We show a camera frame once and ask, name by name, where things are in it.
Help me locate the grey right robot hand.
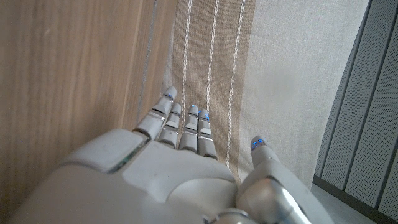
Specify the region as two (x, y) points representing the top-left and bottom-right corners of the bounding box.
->
(9, 86), (335, 224)

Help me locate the beige striped backdrop cloth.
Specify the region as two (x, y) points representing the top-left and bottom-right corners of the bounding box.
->
(161, 0), (373, 190)

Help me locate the grey perforated wall panel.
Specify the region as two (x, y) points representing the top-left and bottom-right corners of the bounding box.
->
(312, 0), (398, 223)

